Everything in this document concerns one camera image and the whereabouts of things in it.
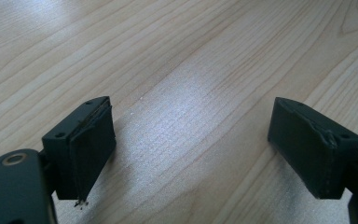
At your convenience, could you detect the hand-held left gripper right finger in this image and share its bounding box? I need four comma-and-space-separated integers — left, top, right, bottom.
267, 96, 358, 201

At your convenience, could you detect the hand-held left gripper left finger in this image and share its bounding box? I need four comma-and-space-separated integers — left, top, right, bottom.
41, 95, 117, 202

